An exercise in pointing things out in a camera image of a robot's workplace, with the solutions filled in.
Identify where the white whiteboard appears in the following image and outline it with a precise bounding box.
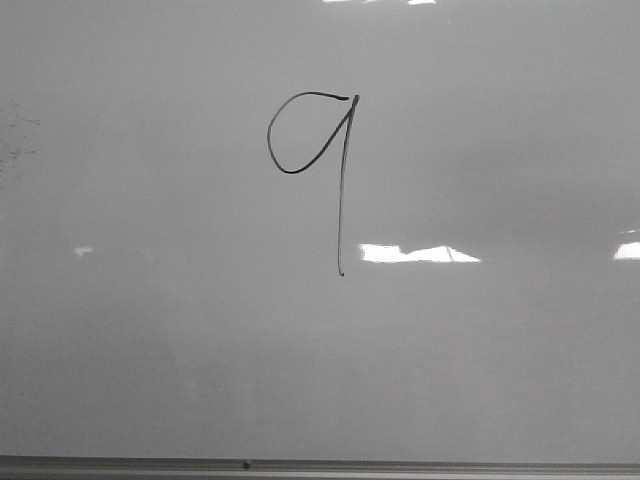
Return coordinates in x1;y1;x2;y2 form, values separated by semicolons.
1;1;639;463

